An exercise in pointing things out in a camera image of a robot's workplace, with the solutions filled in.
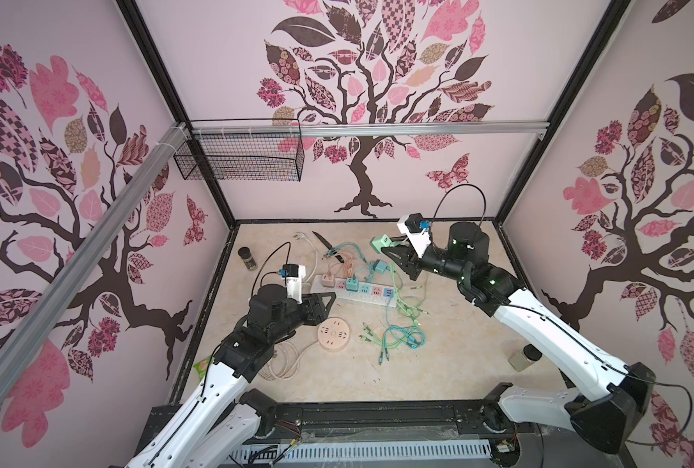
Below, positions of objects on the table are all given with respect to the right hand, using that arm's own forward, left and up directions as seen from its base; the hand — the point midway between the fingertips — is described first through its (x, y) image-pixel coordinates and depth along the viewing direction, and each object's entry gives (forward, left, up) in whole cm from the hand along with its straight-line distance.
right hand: (388, 239), depth 67 cm
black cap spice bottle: (+18, +46, -28) cm, 57 cm away
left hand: (-9, +15, -14) cm, 22 cm away
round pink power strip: (-8, +15, -34) cm, 38 cm away
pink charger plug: (+8, +17, -29) cm, 35 cm away
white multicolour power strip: (+5, +4, -33) cm, 34 cm away
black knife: (+30, +19, -36) cm, 50 cm away
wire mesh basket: (+42, +45, -1) cm, 62 cm away
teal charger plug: (+6, +9, -29) cm, 31 cm away
